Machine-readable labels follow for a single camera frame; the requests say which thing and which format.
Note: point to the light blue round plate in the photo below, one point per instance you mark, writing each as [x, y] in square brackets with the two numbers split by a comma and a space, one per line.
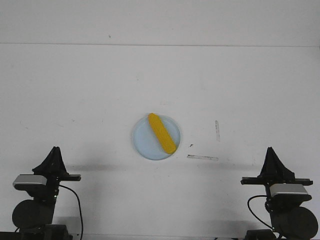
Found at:
[146, 143]

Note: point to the yellow corn cob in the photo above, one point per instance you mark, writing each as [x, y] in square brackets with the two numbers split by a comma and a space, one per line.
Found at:
[161, 133]

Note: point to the vertical tape strip on table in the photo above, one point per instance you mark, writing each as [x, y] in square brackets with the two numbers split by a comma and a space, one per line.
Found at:
[217, 130]

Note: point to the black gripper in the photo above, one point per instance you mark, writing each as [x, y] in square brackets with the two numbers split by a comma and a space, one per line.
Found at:
[273, 168]
[53, 168]

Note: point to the horizontal tape strip on table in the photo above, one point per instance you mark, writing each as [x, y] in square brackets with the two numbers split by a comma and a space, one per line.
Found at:
[201, 157]

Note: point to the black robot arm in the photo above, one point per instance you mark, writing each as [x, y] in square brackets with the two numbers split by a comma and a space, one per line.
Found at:
[33, 218]
[286, 224]

